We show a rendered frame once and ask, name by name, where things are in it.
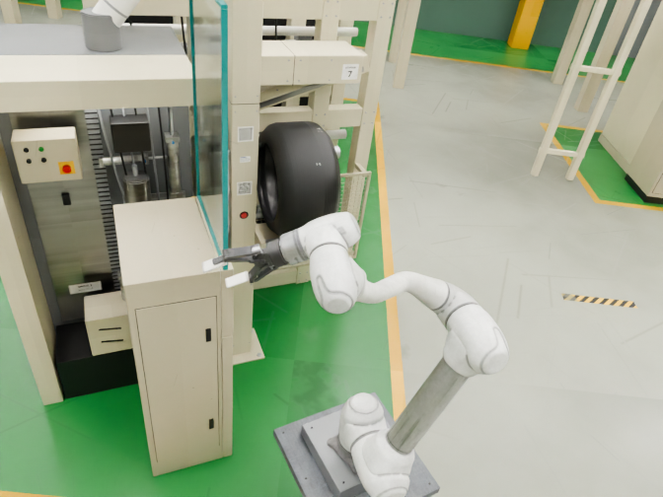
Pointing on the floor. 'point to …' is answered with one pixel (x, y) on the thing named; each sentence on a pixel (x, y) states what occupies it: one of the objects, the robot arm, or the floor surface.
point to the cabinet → (649, 163)
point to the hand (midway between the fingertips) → (218, 274)
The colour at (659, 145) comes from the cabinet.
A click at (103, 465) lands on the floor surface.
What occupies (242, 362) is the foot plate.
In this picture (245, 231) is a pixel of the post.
